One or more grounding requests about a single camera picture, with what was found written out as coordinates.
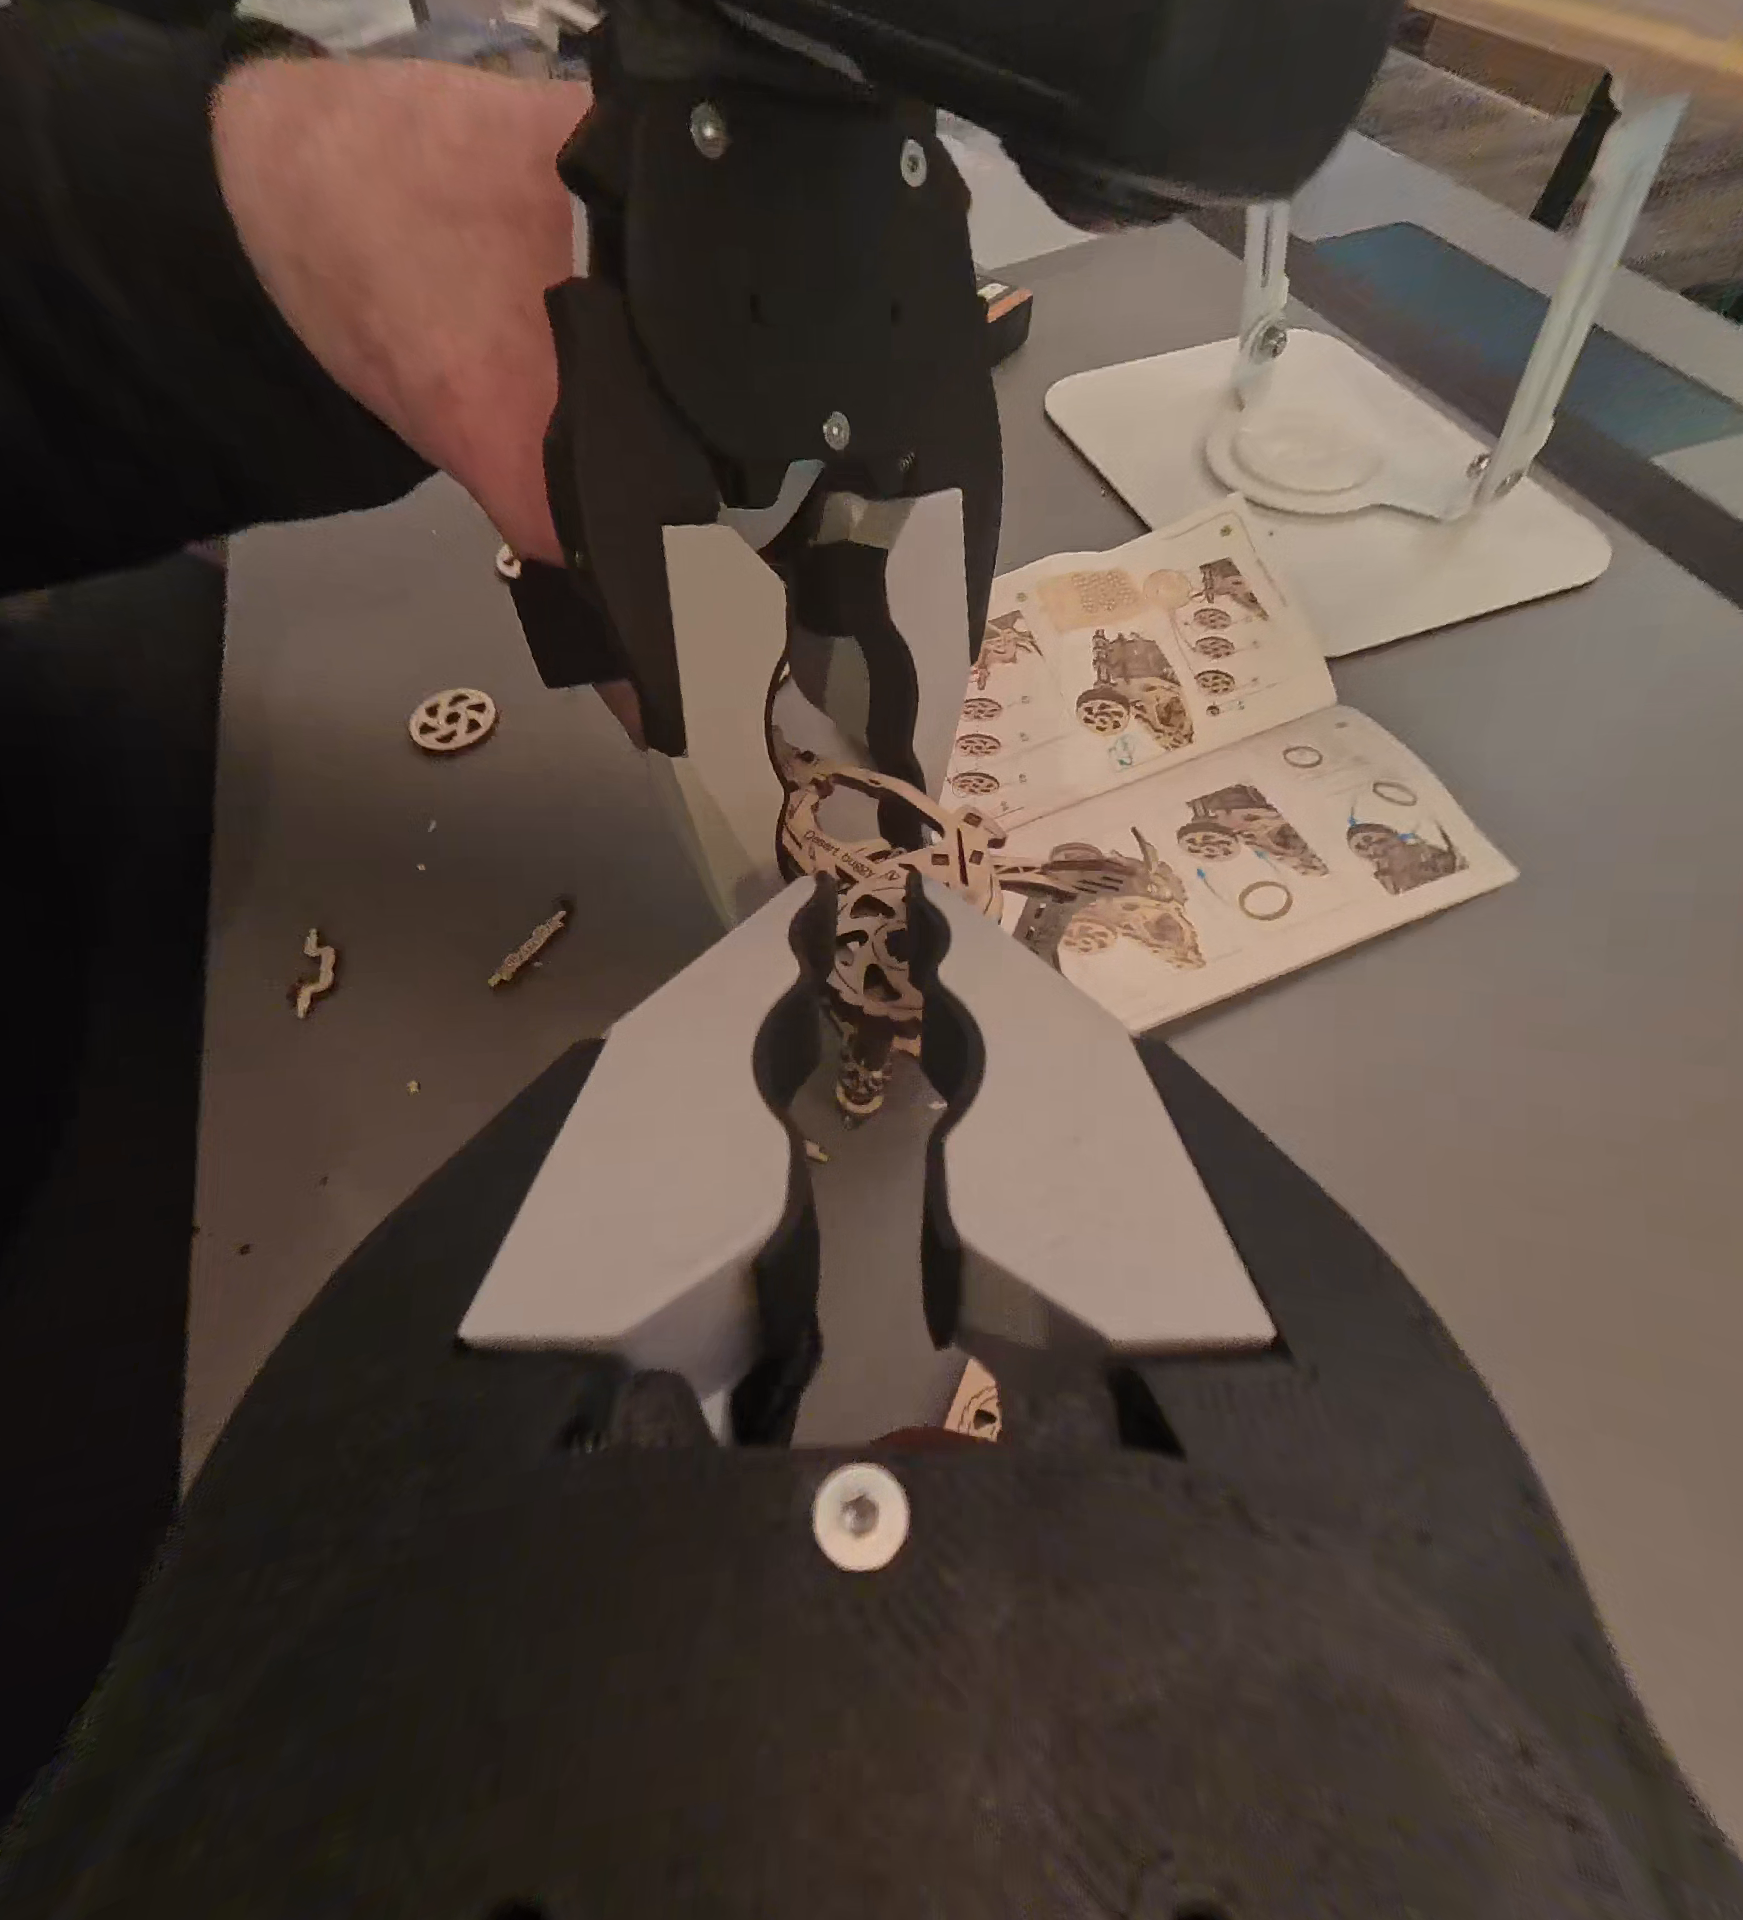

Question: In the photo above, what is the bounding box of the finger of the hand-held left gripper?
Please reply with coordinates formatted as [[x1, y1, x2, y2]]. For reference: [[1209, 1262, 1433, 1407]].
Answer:
[[652, 514, 800, 929], [794, 481, 969, 850]]

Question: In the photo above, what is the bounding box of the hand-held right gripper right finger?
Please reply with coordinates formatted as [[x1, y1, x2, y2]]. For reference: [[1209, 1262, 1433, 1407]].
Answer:
[[902, 886, 1280, 1429]]

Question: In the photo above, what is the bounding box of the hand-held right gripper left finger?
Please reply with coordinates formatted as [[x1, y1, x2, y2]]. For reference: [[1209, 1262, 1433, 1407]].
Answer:
[[458, 878, 838, 1445]]

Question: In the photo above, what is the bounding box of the wooden buggy model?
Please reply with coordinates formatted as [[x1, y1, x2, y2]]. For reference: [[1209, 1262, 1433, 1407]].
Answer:
[[762, 661, 1081, 1127]]

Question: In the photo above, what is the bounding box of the paper instruction booklet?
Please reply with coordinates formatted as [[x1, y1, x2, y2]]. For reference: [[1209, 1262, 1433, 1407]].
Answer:
[[946, 493, 1519, 1036]]

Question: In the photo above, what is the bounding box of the person's left forearm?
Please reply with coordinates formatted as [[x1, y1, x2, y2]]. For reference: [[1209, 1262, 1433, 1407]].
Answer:
[[0, 0, 438, 603]]

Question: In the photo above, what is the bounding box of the person's left hand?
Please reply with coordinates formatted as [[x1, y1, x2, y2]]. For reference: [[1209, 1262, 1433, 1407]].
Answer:
[[211, 61, 594, 573]]

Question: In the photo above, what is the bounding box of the flat notched wooden part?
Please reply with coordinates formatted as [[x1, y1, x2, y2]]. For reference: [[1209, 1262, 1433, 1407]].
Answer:
[[488, 899, 576, 988]]

